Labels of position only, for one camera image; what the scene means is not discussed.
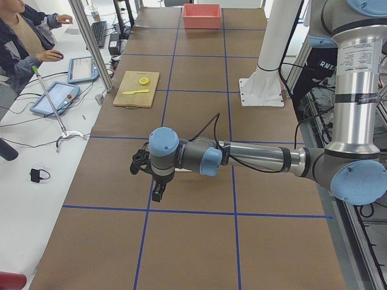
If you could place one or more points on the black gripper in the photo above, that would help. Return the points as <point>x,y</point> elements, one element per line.
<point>162,178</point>

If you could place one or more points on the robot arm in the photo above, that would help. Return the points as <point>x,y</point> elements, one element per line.
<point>349,165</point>

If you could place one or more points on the yellow plastic knife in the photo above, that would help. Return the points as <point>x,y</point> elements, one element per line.
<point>142,91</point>

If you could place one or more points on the yellow lemon slices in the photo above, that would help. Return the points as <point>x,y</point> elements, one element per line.
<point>143,81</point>

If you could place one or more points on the wooden cutting board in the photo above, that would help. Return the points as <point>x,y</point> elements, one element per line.
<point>130,83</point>

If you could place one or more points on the small black clip device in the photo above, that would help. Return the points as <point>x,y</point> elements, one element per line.
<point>38,175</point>

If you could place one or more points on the near teach pendant tablet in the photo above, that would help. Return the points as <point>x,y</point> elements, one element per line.
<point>61,94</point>

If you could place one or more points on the teach pendant tablet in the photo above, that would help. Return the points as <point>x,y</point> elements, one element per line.
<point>61,94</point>
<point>82,70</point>

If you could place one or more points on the far teach pendant tablet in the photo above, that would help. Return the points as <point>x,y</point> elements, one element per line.
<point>82,70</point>

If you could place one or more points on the black power adapter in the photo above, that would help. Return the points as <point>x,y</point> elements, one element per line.
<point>114,44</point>

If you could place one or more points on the black keyboard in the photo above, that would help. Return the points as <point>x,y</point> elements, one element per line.
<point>99,31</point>

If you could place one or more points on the red object at corner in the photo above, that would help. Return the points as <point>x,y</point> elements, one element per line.
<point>12,281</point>

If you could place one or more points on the pink plastic bin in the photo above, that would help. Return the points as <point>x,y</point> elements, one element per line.
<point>202,16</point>

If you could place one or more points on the paper coffee cup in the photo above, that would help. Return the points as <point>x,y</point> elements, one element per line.
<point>94,13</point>

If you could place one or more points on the seated person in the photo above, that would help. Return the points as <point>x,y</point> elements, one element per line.
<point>26,41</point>

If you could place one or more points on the green handled reacher stick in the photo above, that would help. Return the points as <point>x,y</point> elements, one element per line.
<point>66,134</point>

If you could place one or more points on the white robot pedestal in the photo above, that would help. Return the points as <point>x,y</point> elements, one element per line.
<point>263,87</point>

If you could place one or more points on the aluminium frame post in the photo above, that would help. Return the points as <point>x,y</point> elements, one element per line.
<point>92,46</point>

